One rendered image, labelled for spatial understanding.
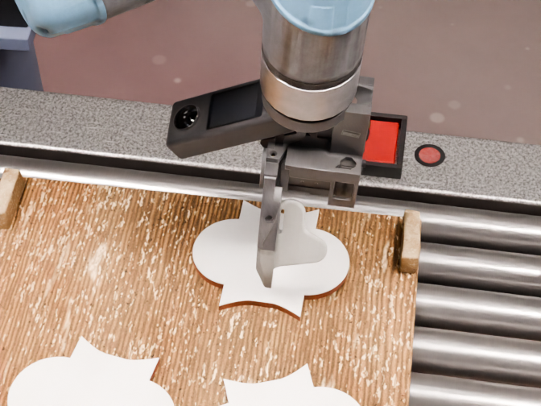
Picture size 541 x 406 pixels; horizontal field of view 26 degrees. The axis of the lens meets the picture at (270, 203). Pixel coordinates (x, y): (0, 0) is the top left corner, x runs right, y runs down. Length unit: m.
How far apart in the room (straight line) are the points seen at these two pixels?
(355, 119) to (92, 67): 1.80
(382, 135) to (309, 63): 0.41
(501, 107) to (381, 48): 0.31
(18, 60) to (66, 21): 0.79
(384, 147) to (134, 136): 0.26
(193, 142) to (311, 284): 0.20
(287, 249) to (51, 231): 0.26
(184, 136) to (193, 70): 1.69
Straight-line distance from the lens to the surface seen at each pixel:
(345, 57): 0.83
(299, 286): 1.08
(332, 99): 0.87
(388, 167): 1.19
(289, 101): 0.87
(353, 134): 0.92
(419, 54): 2.70
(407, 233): 1.10
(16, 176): 1.16
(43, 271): 1.12
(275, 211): 0.96
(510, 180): 1.22
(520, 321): 1.11
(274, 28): 0.82
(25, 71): 1.64
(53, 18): 0.82
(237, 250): 1.10
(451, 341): 1.08
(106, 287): 1.10
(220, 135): 0.94
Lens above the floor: 1.81
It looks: 50 degrees down
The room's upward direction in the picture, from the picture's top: straight up
